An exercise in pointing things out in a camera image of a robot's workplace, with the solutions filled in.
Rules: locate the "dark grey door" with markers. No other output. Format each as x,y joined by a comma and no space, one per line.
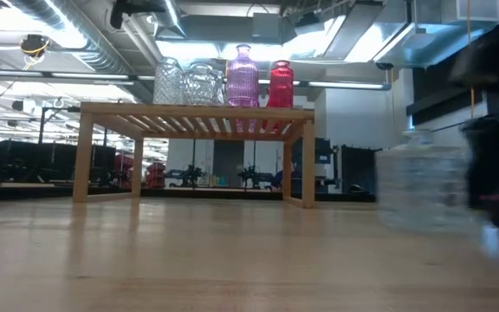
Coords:
228,162

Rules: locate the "black cabinet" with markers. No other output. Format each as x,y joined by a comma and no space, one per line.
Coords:
324,164

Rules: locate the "grey ceiling unit box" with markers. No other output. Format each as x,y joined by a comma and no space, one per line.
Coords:
267,27

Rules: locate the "wooden slatted shelf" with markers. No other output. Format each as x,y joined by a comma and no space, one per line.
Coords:
189,112

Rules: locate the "pink ribbed glass bottle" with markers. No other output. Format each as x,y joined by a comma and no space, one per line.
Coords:
243,82

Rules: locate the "black board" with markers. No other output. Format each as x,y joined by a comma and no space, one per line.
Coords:
359,169

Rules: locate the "black desk row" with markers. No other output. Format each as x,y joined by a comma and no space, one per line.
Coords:
50,162

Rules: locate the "red machine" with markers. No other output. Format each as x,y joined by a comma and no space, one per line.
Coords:
155,174
123,170

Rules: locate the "red ribbed glass bottle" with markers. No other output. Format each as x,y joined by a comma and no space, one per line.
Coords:
280,86

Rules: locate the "black ceiling device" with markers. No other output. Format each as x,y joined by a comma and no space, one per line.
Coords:
121,11

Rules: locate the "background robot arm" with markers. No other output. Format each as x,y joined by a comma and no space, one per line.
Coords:
254,176
184,175

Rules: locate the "clear square glass vase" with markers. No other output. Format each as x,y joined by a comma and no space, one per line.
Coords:
423,186

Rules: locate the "clear diamond-pattern glass vase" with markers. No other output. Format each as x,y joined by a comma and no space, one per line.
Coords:
168,82

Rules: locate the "black wall panel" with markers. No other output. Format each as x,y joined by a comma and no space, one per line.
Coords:
444,99

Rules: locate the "rectangular metal ceiling duct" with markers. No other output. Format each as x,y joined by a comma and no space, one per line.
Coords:
362,39

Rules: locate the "ceiling light strip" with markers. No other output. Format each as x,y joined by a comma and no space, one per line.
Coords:
89,76
345,85

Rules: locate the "silver spiral ceiling duct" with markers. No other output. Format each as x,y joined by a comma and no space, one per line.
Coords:
102,60

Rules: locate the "clear quilted round vase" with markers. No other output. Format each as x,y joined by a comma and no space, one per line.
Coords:
202,86

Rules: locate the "ceiling security camera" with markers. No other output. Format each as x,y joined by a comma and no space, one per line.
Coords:
384,66

